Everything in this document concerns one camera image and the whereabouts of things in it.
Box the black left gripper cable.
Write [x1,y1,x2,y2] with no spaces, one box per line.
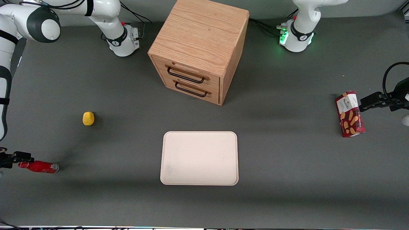
[382,62,409,99]

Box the black left arm base cable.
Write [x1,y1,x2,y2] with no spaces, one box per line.
[249,9,298,35]

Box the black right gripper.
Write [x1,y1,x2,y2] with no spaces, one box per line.
[0,151,35,169]

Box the red coke bottle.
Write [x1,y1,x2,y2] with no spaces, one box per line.
[18,161,59,174]

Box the red cookie box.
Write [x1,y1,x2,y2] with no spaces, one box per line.
[335,91,366,138]

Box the cream rectangular tray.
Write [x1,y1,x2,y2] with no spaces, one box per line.
[160,131,239,186]

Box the wooden drawer front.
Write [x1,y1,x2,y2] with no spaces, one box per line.
[152,56,221,93]
[159,73,220,105]

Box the black arm base cable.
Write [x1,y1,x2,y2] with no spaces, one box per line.
[249,9,298,35]
[120,3,153,40]

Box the wooden two-drawer cabinet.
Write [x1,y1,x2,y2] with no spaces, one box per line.
[148,0,250,106]

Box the black right arm base cable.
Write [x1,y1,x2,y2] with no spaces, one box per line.
[120,3,153,40]

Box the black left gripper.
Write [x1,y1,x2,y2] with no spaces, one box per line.
[359,78,409,112]

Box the black metal drawer handle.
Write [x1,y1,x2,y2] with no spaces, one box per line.
[165,65,210,84]
[173,80,212,97]

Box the yellow lemon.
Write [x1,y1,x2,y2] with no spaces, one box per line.
[82,111,95,126]

